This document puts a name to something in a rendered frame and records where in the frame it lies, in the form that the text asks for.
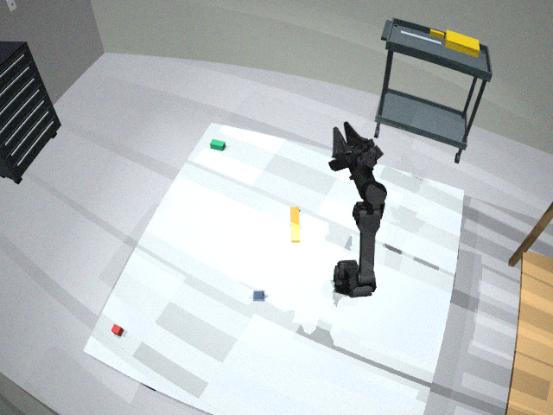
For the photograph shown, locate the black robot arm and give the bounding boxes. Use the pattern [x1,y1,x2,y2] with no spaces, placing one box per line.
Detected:
[334,145,387,298]

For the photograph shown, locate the green rectangular block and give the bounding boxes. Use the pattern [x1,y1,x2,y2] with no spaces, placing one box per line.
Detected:
[210,139,226,151]

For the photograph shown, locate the small red block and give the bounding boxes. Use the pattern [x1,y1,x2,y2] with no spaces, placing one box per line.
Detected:
[111,323,124,336]

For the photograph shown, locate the yellow bar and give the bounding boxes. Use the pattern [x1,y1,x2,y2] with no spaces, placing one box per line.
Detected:
[290,207,301,243]

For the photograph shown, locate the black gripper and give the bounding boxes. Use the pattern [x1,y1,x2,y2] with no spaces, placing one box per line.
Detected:
[328,121,375,183]

